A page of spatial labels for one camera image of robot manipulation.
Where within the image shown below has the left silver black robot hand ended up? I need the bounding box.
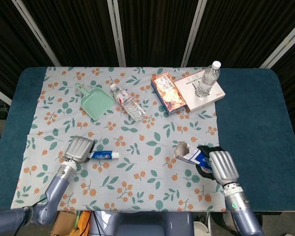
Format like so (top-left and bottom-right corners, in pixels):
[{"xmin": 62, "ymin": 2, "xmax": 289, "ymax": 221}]
[{"xmin": 63, "ymin": 136, "xmax": 96, "ymax": 165}]

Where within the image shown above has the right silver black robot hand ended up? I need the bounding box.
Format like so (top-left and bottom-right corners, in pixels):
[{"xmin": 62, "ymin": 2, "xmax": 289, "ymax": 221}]
[{"xmin": 196, "ymin": 145, "xmax": 239, "ymax": 185}]

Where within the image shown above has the blue white toothpaste tube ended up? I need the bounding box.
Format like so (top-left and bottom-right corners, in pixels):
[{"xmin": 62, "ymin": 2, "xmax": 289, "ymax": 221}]
[{"xmin": 88, "ymin": 150, "xmax": 120, "ymax": 161}]

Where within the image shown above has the blue toothpaste box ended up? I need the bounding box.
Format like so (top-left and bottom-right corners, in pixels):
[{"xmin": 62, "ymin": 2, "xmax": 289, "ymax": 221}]
[{"xmin": 174, "ymin": 141, "xmax": 212, "ymax": 173}]

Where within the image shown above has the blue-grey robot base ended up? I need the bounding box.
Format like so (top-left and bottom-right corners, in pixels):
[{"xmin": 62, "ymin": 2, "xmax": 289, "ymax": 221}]
[{"xmin": 88, "ymin": 210, "xmax": 195, "ymax": 236}]

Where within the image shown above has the white flat cardboard box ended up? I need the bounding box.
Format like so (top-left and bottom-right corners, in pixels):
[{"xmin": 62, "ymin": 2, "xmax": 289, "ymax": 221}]
[{"xmin": 174, "ymin": 70, "xmax": 226, "ymax": 113}]

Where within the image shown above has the orange snack box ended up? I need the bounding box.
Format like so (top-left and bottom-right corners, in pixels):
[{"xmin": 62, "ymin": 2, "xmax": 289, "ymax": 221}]
[{"xmin": 150, "ymin": 71, "xmax": 188, "ymax": 115}]

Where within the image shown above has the mint green plastic dustpan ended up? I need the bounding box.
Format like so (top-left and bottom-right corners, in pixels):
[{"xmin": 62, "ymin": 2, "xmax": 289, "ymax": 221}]
[{"xmin": 75, "ymin": 83, "xmax": 116, "ymax": 121}]

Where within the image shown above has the dark blue table cover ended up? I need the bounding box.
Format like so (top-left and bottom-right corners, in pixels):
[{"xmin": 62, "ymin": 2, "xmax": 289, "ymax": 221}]
[{"xmin": 0, "ymin": 66, "xmax": 295, "ymax": 212}]

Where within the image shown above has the white bucket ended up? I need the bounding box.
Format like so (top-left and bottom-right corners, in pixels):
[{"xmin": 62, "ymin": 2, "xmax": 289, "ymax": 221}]
[{"xmin": 193, "ymin": 221, "xmax": 210, "ymax": 236}]

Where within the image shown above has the red-label clear water bottle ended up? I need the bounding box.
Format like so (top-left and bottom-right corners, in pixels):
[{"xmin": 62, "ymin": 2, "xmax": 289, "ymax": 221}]
[{"xmin": 110, "ymin": 83, "xmax": 146, "ymax": 121}]

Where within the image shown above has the floral orange-fruit tablecloth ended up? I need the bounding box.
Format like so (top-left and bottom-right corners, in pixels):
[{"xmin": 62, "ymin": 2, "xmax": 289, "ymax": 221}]
[{"xmin": 11, "ymin": 66, "xmax": 227, "ymax": 212}]

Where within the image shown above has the yellow cloth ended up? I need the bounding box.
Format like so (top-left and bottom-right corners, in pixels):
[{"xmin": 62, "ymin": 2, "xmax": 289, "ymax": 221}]
[{"xmin": 72, "ymin": 210, "xmax": 91, "ymax": 236}]

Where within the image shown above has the white-cap clear water bottle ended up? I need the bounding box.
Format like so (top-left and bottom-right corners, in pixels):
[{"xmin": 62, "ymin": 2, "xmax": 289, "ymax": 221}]
[{"xmin": 194, "ymin": 60, "xmax": 222, "ymax": 98}]

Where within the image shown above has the white partition frame post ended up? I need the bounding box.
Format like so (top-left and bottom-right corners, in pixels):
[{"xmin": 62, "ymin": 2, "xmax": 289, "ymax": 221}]
[
  {"xmin": 180, "ymin": 0, "xmax": 208, "ymax": 67},
  {"xmin": 260, "ymin": 16, "xmax": 295, "ymax": 69},
  {"xmin": 107, "ymin": 0, "xmax": 127, "ymax": 67},
  {"xmin": 11, "ymin": 0, "xmax": 61, "ymax": 67}
]

